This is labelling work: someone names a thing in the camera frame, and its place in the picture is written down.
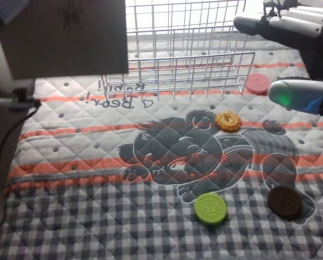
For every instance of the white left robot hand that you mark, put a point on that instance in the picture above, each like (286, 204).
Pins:
(0, 57)

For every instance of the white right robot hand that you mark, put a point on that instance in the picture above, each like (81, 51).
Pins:
(299, 27)

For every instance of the beige book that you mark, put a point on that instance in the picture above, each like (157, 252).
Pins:
(69, 38)

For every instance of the pink toy sandwich cookie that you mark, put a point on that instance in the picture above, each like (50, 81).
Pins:
(257, 83)

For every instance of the yellow toy flower cookie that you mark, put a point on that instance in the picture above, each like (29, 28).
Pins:
(228, 121)

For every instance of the brown toy sandwich cookie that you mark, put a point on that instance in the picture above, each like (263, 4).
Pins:
(284, 201)

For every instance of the green toy sandwich cookie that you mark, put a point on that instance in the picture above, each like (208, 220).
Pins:
(210, 209)

